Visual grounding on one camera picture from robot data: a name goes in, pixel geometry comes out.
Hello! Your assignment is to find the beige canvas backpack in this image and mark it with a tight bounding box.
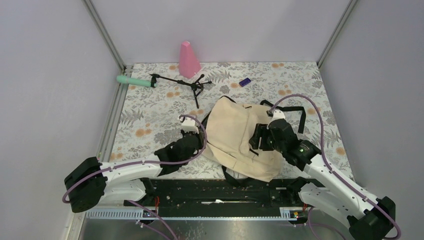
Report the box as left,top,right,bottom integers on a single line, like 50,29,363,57
200,96,306,187

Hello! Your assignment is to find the black compass tool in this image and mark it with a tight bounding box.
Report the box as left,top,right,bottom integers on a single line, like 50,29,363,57
150,73,212,109

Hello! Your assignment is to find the green tube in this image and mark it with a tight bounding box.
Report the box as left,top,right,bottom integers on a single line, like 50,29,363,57
116,75,157,88

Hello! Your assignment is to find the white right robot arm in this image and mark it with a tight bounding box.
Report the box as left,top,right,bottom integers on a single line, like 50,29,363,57
260,97,402,240

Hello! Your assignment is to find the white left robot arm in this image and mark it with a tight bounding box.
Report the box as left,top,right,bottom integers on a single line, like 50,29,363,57
62,114,208,213

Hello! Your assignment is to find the small purple box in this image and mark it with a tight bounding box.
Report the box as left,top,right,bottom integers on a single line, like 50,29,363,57
239,78,252,87

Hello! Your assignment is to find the pink cone-shaped object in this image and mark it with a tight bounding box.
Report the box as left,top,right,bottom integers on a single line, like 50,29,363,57
178,41,202,79

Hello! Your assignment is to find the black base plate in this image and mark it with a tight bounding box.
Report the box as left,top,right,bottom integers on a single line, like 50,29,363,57
137,177,325,219

